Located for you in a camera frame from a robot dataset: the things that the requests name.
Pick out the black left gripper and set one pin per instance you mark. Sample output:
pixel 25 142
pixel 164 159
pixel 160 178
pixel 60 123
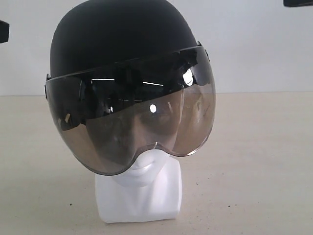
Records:
pixel 4 31

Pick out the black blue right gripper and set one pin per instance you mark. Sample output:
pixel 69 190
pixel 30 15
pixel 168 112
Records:
pixel 297 3

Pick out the black helmet with tinted visor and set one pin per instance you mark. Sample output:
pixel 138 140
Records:
pixel 126 77

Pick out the white mannequin head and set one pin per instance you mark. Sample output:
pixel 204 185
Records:
pixel 150 190

